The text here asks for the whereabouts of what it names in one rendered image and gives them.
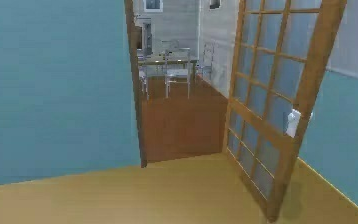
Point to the wooden glass-paned room door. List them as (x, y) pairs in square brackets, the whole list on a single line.
[(312, 76)]

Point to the wooden dining table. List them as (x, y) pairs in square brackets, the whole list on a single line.
[(160, 61)]

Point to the metal frame chair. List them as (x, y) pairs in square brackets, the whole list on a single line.
[(143, 76), (207, 59), (177, 73)]

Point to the white framed wall picture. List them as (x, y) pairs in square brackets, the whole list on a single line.
[(152, 4)]

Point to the dark framed wall picture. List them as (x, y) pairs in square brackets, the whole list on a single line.
[(215, 3)]

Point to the grey tall cabinet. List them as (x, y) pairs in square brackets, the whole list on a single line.
[(146, 35)]

